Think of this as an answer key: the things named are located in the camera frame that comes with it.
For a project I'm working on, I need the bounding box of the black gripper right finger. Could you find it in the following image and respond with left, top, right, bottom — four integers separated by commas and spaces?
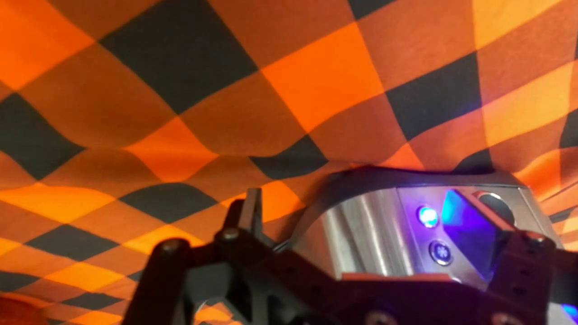
441, 188, 578, 325

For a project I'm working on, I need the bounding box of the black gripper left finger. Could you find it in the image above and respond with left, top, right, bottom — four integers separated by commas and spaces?
123, 186, 273, 325

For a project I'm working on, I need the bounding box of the silver toaster with blue lights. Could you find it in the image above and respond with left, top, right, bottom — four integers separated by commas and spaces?
278, 166, 565, 285

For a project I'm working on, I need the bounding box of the orange black checkered tablecloth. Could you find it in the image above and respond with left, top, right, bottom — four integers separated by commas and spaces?
0, 0, 578, 325

